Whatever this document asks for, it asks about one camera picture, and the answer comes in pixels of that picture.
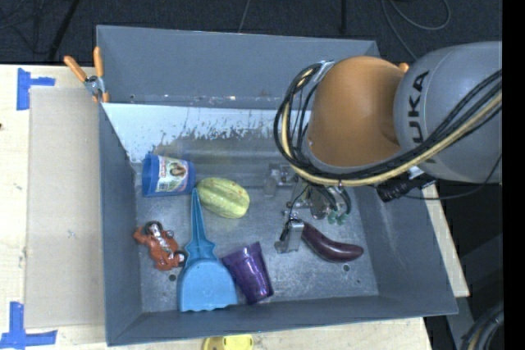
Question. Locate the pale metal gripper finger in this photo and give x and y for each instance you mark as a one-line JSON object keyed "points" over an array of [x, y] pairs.
{"points": [[293, 234], [280, 175]]}

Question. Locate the purple toy eggplant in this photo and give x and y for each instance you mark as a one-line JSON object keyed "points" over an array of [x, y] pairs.
{"points": [[330, 248]]}

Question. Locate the grey metal bin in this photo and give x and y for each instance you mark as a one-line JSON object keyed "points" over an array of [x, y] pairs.
{"points": [[311, 283]]}

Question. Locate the purple plastic cup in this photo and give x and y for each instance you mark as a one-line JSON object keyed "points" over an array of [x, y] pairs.
{"points": [[250, 272]]}

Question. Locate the green striped toy melon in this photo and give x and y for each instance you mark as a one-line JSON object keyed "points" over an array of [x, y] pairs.
{"points": [[223, 197]]}

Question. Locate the blue plastic scoop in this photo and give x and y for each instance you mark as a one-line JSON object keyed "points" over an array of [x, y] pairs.
{"points": [[204, 283]]}

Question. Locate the blue printed cup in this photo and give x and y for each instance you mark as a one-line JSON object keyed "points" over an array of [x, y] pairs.
{"points": [[168, 175]]}

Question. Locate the orange toy car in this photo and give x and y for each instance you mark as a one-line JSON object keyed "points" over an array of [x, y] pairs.
{"points": [[161, 246]]}

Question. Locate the pale flat board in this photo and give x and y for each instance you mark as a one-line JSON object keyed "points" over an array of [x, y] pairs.
{"points": [[65, 209]]}

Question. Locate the black cylinder on white bracket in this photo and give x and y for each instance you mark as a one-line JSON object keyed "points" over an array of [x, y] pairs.
{"points": [[394, 188]]}

